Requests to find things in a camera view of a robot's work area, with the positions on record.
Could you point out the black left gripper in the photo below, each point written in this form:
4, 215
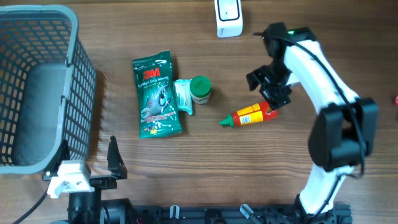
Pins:
115, 165

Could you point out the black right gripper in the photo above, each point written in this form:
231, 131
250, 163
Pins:
276, 97

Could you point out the red yellow sauce bottle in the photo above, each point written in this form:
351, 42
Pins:
255, 113

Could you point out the green lid jar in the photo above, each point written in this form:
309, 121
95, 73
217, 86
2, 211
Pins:
200, 89

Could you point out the green snack bag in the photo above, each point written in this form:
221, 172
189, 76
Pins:
158, 108

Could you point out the light blue tissue packet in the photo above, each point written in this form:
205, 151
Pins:
184, 98

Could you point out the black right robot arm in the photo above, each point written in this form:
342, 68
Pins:
343, 133

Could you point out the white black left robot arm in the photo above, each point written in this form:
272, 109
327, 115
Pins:
85, 205

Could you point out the white barcode scanner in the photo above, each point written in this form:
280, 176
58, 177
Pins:
229, 18

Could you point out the grey plastic mesh basket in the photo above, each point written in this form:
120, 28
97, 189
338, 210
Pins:
48, 87

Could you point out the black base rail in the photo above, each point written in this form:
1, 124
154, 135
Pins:
201, 215

